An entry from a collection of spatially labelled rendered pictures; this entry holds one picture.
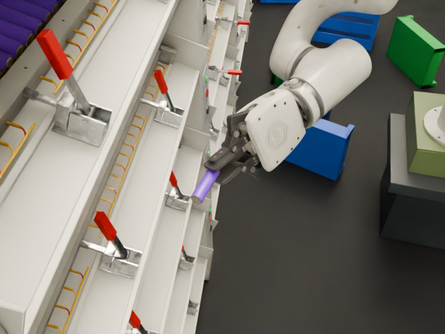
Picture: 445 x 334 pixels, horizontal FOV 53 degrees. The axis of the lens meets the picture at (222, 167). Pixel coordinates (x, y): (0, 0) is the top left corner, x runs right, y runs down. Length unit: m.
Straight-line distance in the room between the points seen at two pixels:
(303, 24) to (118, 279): 0.51
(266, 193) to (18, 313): 1.37
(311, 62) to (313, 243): 0.81
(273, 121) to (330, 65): 0.14
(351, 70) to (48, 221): 0.57
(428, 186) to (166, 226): 0.77
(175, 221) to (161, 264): 0.09
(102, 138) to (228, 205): 1.17
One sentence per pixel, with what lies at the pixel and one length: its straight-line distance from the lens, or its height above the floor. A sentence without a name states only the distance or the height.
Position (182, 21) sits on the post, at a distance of 0.80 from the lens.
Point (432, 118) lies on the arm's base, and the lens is 1.39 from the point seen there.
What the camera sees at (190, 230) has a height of 0.32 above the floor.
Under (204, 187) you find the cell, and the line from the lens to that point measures 0.65.
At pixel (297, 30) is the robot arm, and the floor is 0.80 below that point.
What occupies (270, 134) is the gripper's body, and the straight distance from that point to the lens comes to 0.69.
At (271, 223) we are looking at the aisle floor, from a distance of 1.49.
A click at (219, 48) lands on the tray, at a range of 1.30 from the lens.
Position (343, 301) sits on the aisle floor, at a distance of 1.37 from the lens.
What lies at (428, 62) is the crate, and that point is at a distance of 2.17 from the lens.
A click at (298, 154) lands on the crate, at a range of 1.65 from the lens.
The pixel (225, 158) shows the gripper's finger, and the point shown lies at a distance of 0.67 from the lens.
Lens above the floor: 1.16
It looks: 45 degrees down
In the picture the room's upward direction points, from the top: straight up
